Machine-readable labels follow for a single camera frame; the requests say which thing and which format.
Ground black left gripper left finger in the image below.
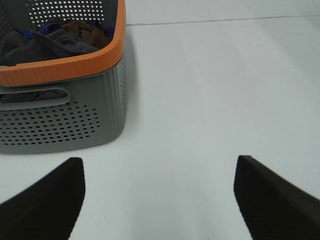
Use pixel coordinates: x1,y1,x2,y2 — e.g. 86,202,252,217
0,157,86,240

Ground brown towel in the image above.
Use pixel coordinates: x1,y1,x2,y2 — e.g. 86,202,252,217
60,19,114,49

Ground blue towel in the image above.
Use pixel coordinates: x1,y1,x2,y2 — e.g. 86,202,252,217
15,18,115,40

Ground grey basket with orange rim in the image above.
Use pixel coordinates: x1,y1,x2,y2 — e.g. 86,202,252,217
0,0,126,154

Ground dark grey towel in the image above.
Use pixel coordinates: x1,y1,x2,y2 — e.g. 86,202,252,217
0,29,99,67

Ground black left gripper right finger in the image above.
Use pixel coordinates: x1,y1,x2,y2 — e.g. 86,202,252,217
233,155,320,240

